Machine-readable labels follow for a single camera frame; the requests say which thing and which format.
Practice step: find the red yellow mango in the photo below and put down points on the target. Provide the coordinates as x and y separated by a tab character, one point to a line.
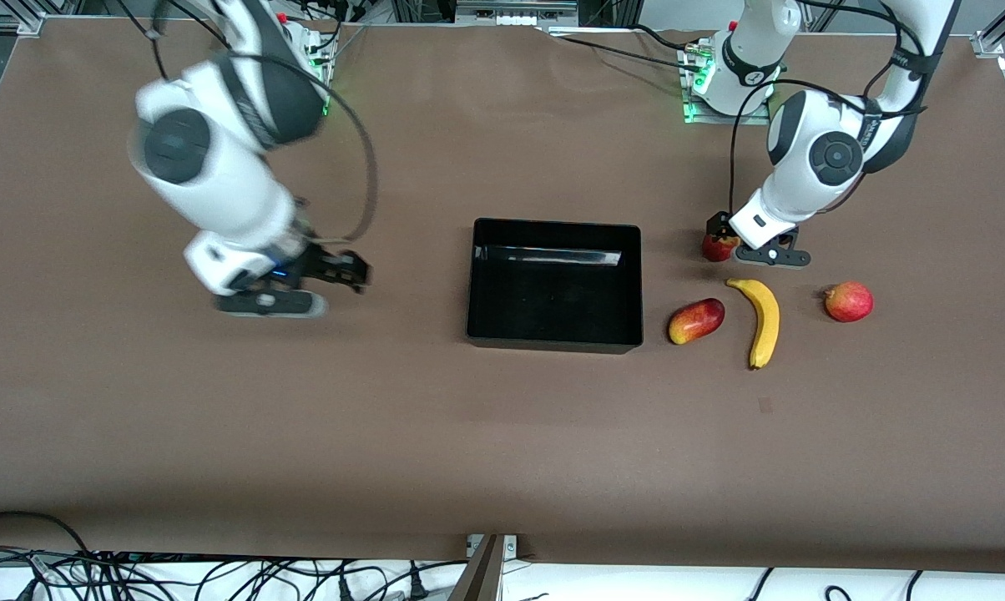
696	321

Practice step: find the aluminium profile post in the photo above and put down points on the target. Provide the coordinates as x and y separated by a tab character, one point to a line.
479	576

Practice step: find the red apple right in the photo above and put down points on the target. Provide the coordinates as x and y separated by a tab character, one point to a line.
850	302

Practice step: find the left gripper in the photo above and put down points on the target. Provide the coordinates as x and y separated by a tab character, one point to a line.
717	224

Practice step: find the small metal bracket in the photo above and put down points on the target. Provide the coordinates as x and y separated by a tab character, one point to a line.
511	547

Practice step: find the black plastic box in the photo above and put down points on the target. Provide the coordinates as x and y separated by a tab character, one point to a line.
553	300

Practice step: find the yellow banana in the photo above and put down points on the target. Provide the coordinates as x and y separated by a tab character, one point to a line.
765	321

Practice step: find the small red apple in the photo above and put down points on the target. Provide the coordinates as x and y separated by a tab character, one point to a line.
719	249

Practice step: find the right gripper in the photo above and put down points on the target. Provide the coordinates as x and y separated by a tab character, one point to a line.
329	265

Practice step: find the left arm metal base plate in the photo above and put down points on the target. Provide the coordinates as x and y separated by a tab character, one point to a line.
694	119

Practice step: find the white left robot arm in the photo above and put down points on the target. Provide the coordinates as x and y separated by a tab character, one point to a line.
820	150

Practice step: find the grey power strip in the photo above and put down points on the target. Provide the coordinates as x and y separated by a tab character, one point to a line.
515	17

